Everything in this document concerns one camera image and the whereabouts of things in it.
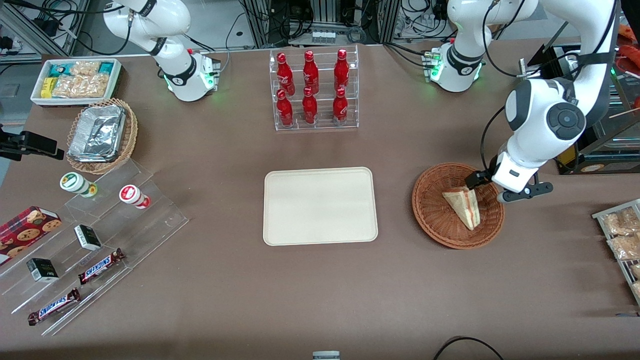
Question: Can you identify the triangular sandwich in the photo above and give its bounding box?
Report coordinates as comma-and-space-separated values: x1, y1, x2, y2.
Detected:
442, 186, 482, 231

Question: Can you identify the brown wicker basket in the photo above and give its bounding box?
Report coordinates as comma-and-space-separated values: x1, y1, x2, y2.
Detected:
411, 162, 506, 250

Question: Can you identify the beige plastic tray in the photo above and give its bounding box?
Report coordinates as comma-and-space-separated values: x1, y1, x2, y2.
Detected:
263, 166, 379, 247

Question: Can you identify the light wicker basket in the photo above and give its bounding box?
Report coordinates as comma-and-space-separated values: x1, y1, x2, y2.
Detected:
66, 98, 139, 175

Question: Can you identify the silver foil tray stack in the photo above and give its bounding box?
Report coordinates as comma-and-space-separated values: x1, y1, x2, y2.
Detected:
68, 105, 126, 163

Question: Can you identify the black metal food warmer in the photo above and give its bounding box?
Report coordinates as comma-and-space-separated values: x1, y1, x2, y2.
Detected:
518, 42, 640, 176

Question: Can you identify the red cola bottle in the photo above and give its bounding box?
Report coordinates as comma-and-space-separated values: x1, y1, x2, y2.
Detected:
333, 48, 350, 93
332, 87, 349, 126
302, 50, 320, 95
276, 52, 296, 97
276, 89, 294, 127
302, 87, 319, 125

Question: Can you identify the clear acrylic bottle rack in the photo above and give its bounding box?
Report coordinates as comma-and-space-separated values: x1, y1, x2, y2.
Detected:
269, 45, 360, 132

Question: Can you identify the aluminium equipment rack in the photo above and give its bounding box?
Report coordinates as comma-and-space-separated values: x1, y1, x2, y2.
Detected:
240, 0, 401, 48

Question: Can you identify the clear acrylic stepped display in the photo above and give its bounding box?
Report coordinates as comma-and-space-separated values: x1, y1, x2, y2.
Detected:
0, 159, 190, 337

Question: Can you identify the red lid white cup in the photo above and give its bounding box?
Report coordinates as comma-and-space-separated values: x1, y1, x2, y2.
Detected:
119, 184, 151, 210

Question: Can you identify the snickers chocolate bar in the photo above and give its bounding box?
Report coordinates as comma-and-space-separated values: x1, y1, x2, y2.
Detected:
77, 248, 126, 286
27, 287, 81, 327

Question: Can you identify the small black box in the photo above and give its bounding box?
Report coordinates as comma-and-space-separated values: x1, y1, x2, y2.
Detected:
26, 258, 60, 283
74, 224, 103, 252

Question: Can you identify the green lid white cup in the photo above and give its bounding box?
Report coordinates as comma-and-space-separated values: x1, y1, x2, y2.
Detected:
59, 172, 98, 198

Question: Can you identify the white plastic snack bin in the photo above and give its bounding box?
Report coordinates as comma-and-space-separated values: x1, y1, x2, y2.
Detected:
30, 58, 123, 108

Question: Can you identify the red cookie box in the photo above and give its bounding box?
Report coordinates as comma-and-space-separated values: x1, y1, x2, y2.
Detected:
0, 205, 63, 267

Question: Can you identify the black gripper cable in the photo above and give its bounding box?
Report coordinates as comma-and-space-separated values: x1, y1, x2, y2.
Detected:
480, 105, 507, 173

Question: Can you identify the grey wire tray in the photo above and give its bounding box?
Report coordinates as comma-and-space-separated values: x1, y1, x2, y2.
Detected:
592, 198, 640, 307

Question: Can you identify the black floor cable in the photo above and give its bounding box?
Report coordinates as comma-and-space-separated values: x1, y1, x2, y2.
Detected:
432, 336, 506, 360

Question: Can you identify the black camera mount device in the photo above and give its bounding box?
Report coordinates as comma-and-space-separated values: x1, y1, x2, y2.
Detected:
0, 125, 66, 162

